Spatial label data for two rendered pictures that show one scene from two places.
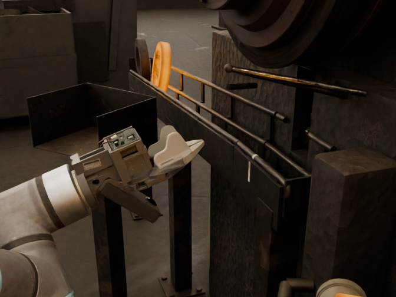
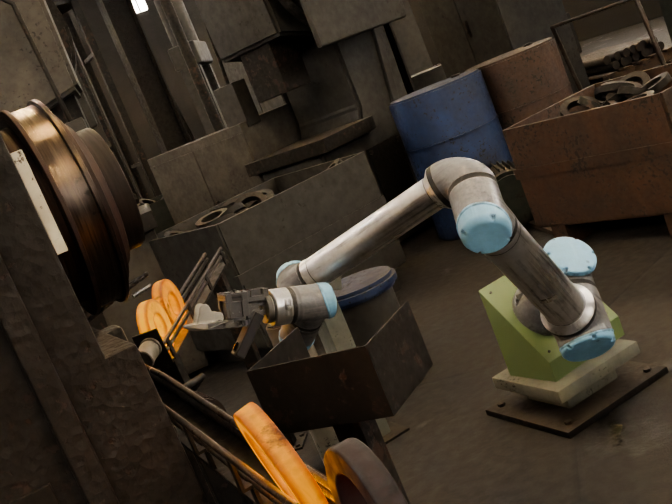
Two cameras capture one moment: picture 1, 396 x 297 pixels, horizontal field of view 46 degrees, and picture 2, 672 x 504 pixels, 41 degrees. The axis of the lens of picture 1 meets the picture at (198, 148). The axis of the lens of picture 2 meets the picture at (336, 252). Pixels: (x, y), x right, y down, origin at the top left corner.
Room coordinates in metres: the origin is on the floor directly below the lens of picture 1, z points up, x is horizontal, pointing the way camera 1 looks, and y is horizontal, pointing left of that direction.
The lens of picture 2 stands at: (2.82, 0.21, 1.16)
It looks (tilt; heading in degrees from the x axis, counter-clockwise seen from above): 10 degrees down; 175
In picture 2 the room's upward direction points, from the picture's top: 22 degrees counter-clockwise
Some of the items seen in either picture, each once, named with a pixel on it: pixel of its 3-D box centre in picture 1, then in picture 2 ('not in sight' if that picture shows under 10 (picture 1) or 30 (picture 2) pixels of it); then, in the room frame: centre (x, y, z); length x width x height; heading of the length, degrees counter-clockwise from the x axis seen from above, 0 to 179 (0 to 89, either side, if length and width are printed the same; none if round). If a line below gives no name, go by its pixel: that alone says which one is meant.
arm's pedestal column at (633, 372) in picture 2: not in sight; (570, 383); (0.26, 0.93, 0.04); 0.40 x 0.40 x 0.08; 19
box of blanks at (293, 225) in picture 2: not in sight; (275, 259); (-1.93, 0.29, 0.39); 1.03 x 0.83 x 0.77; 124
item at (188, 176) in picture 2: not in sight; (245, 205); (-3.67, 0.27, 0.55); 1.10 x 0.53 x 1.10; 39
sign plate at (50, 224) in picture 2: not in sight; (30, 205); (1.16, -0.12, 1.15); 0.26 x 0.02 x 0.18; 19
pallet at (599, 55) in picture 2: not in sight; (608, 65); (-6.59, 4.44, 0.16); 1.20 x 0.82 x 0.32; 9
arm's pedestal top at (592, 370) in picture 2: not in sight; (564, 365); (0.26, 0.93, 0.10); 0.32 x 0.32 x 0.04; 19
